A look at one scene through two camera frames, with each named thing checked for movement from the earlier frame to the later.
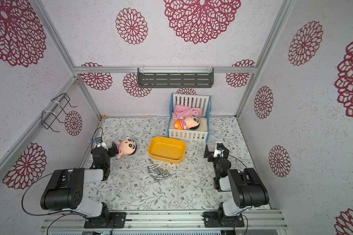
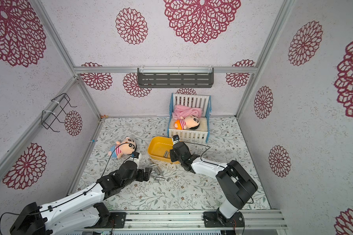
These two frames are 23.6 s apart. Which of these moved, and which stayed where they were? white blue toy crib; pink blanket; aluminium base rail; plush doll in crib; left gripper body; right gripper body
Moved: left gripper body; right gripper body
Stayed: pink blanket; white blue toy crib; aluminium base rail; plush doll in crib
